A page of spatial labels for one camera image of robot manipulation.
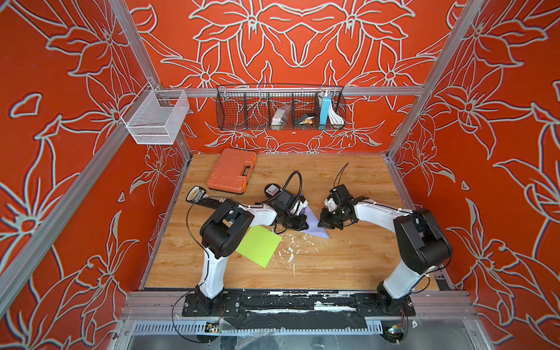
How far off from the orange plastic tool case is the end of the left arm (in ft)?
0.98

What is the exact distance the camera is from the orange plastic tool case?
1027 mm

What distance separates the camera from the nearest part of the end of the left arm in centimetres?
80
